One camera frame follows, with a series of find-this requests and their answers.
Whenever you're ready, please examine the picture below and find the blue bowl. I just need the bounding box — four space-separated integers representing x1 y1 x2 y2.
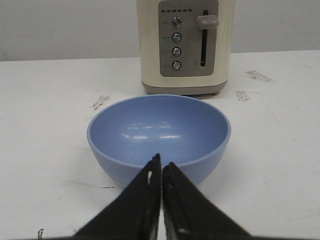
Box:
86 94 232 187

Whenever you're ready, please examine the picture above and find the cream toaster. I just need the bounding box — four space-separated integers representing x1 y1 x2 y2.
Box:
136 0 236 96

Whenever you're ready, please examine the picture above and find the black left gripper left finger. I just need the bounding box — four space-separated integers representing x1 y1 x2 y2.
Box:
73 153 161 240

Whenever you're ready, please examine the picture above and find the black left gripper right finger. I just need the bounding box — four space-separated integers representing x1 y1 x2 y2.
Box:
162 162 251 240

